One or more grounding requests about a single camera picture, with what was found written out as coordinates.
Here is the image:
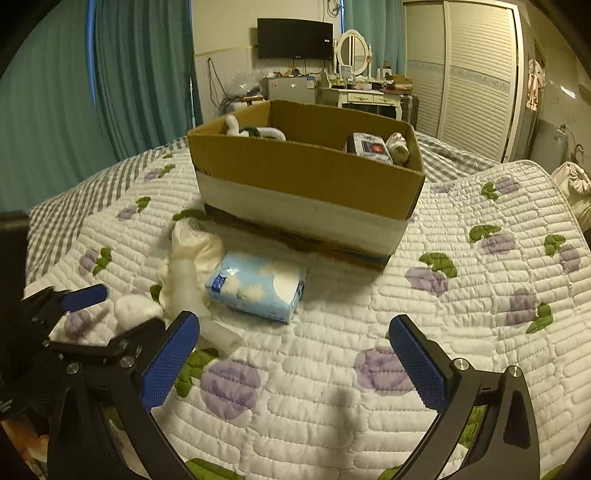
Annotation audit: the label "teal window curtain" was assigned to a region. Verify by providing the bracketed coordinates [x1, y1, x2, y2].
[344, 0, 407, 75]
[0, 0, 204, 214]

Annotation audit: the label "dark printed tissue packet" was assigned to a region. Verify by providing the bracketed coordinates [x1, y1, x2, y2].
[345, 132, 394, 165]

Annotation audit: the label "white oval vanity mirror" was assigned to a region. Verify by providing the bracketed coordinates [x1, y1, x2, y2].
[335, 30, 373, 78]

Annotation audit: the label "hanging pale clothes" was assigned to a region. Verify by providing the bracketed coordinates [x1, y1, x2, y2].
[527, 59, 547, 112]

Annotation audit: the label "grey mini fridge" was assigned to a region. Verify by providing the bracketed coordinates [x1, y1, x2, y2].
[262, 76, 317, 105]

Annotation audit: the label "black wall television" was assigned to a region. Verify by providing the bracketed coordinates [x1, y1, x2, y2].
[257, 18, 334, 61]

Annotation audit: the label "dark suitcase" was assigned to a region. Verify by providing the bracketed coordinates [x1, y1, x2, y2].
[399, 94, 420, 131]

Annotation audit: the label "brown cardboard box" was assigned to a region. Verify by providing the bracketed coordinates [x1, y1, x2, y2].
[187, 99, 426, 272]

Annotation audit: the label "white plush toy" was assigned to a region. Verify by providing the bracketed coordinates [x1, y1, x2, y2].
[224, 115, 285, 142]

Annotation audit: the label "white dressing table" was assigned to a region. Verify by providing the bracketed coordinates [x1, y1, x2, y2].
[318, 84, 403, 121]

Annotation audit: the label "white louvred wardrobe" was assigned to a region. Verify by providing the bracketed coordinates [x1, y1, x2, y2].
[402, 0, 526, 163]

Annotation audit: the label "clear plastic bag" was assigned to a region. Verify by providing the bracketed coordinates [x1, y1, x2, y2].
[228, 69, 265, 99]

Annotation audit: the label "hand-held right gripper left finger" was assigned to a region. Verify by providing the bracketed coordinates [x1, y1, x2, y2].
[47, 310, 201, 480]

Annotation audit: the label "light blue tissue pack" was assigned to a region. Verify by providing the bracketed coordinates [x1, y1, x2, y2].
[204, 251, 308, 326]

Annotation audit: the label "white bundled bedding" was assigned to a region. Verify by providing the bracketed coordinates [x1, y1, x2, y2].
[551, 161, 591, 228]

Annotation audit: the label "rolled cream socks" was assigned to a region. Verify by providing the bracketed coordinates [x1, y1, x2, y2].
[385, 132, 413, 166]

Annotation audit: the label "white quilt with purple flowers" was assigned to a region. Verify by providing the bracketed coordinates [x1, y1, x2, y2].
[28, 147, 591, 480]

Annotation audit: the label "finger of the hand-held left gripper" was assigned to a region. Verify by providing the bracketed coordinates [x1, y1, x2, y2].
[44, 321, 166, 366]
[21, 283, 110, 343]

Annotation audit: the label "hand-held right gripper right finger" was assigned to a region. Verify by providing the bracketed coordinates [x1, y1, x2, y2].
[388, 314, 542, 480]

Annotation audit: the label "hanging wall cables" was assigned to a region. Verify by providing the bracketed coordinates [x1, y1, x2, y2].
[207, 57, 229, 110]

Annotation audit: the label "fluffy white sock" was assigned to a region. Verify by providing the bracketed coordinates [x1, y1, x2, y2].
[113, 294, 165, 334]

